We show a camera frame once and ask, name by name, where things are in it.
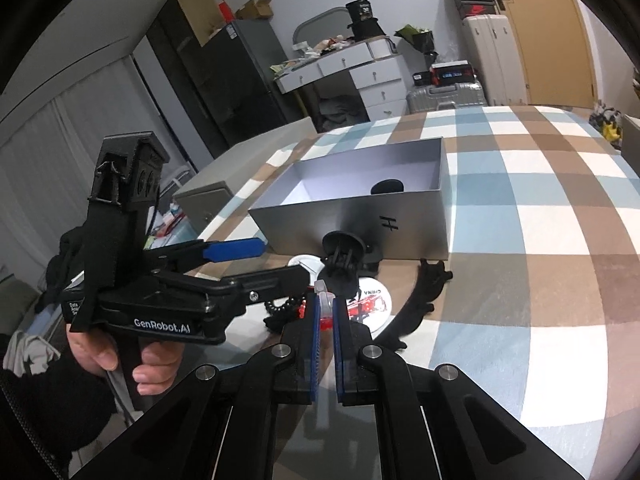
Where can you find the grey flat box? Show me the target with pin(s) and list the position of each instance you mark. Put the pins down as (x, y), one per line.
(631, 135)

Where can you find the black trapezoid box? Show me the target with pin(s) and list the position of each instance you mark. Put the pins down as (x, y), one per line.
(369, 30)

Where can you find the large brown cardboard box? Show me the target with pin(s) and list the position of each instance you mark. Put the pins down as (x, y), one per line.
(197, 12)

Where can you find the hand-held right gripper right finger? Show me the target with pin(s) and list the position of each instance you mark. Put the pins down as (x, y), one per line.
(341, 355)

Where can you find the yellow and white bundle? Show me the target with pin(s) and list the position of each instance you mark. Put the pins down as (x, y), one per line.
(607, 122)

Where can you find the silver suitcase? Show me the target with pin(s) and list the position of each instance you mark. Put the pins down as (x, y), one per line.
(445, 96)

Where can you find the black wardrobe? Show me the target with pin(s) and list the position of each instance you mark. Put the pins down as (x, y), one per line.
(170, 55)

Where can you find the black shoe box red logo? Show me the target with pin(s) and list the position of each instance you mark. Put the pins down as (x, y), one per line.
(477, 8)

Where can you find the white desk with drawers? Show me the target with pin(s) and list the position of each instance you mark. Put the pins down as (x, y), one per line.
(380, 85)

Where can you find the white curtain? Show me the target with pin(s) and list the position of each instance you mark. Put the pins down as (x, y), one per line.
(60, 130)

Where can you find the white suitcase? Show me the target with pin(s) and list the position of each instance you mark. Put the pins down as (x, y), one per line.
(492, 60)

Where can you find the silver cardboard box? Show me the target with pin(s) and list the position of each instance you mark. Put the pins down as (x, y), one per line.
(320, 220)

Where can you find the bouquet in black wrap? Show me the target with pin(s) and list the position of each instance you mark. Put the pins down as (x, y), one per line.
(417, 37)

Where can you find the small clear red bottle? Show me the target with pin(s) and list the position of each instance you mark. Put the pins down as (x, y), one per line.
(325, 310)

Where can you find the black and red box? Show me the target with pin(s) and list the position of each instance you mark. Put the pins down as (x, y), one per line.
(450, 72)

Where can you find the person's left hand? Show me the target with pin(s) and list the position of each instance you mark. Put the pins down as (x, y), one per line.
(95, 352)

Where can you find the black round item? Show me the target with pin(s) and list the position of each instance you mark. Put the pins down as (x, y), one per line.
(387, 186)

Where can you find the person's left forearm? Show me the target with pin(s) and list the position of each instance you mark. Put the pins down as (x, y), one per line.
(50, 410)

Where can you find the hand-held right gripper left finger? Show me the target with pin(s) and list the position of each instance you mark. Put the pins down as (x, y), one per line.
(314, 345)

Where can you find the wooden door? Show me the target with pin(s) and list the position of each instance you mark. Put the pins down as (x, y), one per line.
(545, 35)

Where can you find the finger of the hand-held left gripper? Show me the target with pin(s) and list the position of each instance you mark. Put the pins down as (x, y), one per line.
(235, 250)
(275, 282)

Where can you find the nightstand clutter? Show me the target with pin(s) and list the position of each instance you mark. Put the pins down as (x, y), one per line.
(167, 225)

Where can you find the black round gift box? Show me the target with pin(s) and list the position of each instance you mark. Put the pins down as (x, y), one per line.
(360, 10)

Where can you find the grey clothes pile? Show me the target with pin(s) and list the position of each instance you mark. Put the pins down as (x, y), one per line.
(335, 110)

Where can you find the grey bedside cabinet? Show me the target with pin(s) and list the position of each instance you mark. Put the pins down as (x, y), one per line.
(240, 175)

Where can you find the black curved hair comb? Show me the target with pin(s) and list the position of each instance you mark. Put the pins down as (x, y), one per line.
(415, 310)

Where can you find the dark grey refrigerator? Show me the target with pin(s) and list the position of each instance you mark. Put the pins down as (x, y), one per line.
(245, 85)

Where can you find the red packet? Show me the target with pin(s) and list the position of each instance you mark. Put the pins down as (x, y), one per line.
(225, 11)

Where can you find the light grey cloth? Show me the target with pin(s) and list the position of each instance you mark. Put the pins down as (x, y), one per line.
(30, 355)

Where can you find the desk clutter pile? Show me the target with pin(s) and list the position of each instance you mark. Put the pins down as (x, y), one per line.
(320, 50)

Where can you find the round white printed badge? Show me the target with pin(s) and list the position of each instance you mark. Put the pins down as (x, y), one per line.
(372, 302)

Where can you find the small open cardboard box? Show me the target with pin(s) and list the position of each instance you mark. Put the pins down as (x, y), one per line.
(257, 7)

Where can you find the grey arched mirror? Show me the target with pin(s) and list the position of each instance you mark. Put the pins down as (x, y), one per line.
(320, 25)

